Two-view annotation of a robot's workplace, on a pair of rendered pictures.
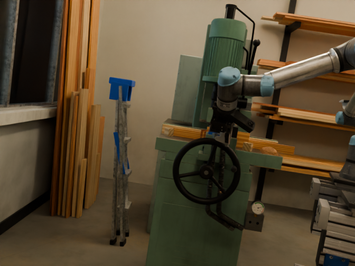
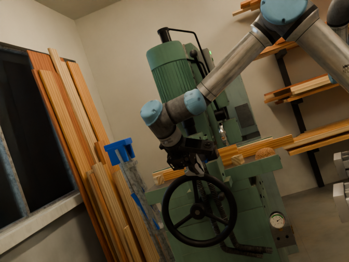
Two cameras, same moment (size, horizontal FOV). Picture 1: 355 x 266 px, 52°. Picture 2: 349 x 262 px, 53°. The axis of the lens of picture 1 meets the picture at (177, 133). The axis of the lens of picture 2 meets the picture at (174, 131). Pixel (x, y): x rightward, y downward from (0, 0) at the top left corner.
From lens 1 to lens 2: 0.45 m
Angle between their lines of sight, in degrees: 11
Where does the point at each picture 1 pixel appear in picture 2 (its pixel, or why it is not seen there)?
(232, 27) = (164, 51)
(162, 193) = (178, 246)
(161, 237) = not seen: outside the picture
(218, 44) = (160, 73)
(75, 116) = (98, 193)
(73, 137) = (105, 212)
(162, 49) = not seen: hidden behind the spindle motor
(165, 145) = (156, 197)
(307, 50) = not seen: hidden behind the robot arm
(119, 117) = (129, 179)
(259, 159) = (254, 167)
